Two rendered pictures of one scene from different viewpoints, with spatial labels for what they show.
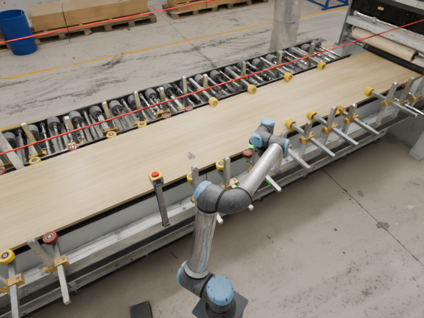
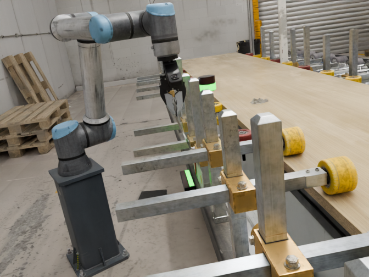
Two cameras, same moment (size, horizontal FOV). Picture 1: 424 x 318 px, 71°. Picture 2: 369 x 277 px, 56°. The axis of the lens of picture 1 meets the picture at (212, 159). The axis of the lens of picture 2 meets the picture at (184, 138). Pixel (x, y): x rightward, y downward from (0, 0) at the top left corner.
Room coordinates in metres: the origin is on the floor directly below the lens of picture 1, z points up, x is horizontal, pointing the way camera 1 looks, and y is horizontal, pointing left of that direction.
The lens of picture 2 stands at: (2.03, -1.46, 1.31)
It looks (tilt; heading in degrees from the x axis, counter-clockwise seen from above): 18 degrees down; 114
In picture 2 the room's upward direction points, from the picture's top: 8 degrees counter-clockwise
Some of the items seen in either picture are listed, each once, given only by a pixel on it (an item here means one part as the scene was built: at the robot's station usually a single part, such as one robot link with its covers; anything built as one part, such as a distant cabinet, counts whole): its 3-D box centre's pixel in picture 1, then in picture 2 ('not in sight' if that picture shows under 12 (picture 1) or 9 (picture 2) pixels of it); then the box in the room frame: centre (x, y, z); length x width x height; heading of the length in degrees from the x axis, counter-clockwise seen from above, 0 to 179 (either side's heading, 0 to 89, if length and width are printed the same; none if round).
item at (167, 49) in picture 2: not in sight; (165, 49); (1.51, -0.36, 1.23); 0.10 x 0.09 x 0.05; 29
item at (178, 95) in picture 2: not in sight; (178, 102); (1.52, -0.35, 1.05); 0.06 x 0.03 x 0.09; 119
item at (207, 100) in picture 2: (279, 155); (214, 167); (1.70, -0.54, 0.88); 0.03 x 0.03 x 0.48; 29
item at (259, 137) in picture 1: (260, 137); (142, 23); (1.41, -0.31, 1.33); 0.12 x 0.12 x 0.09; 57
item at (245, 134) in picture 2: (247, 156); (242, 145); (1.73, -0.29, 0.85); 0.08 x 0.08 x 0.11
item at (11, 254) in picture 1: (9, 259); not in sight; (0.88, 1.25, 0.85); 0.08 x 0.08 x 0.11
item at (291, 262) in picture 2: not in sight; (291, 261); (1.98, -1.05, 0.98); 0.02 x 0.02 x 0.01
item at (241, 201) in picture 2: (306, 138); (236, 187); (1.83, -0.78, 0.95); 0.13 x 0.06 x 0.05; 119
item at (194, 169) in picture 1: (196, 190); (183, 105); (1.34, 0.11, 0.92); 0.03 x 0.03 x 0.48; 29
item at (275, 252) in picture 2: (329, 128); (278, 256); (1.95, -1.00, 0.95); 0.13 x 0.06 x 0.05; 119
